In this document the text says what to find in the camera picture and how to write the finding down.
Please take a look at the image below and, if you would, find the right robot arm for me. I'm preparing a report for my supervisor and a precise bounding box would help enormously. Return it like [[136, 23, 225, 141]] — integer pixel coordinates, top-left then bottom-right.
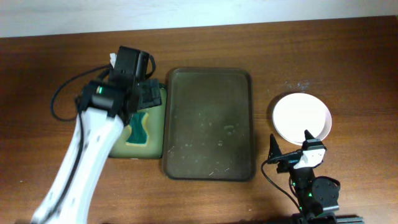
[[261, 130, 364, 224]]

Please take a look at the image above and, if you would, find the small green tray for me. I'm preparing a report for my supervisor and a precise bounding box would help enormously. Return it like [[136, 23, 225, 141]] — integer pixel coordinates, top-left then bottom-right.
[[109, 83, 167, 159]]

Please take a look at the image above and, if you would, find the white plate top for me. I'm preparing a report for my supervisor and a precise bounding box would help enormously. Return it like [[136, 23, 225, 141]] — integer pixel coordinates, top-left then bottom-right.
[[272, 93, 332, 146]]

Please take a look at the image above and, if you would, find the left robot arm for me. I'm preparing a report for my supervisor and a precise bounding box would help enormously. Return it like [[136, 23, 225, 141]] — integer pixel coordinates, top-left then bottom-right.
[[31, 46, 162, 223]]

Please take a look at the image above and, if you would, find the green yellow sponge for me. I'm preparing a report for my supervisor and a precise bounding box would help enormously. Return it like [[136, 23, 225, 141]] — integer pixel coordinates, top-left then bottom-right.
[[126, 112, 149, 145]]

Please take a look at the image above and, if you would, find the dark brown serving tray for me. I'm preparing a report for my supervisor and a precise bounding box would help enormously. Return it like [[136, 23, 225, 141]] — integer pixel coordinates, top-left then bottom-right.
[[162, 67, 256, 182]]

